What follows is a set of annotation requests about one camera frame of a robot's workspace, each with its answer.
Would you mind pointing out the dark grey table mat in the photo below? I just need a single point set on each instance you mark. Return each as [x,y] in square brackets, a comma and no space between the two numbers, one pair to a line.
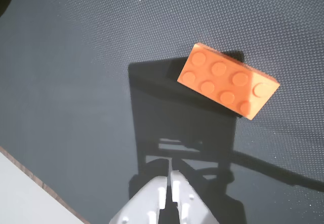
[76,82]

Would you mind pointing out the orange lego block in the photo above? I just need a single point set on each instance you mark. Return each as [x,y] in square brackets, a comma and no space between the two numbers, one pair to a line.
[222,82]

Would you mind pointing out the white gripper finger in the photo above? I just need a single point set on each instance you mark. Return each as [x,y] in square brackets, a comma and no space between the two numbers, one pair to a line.
[189,208]
[146,201]

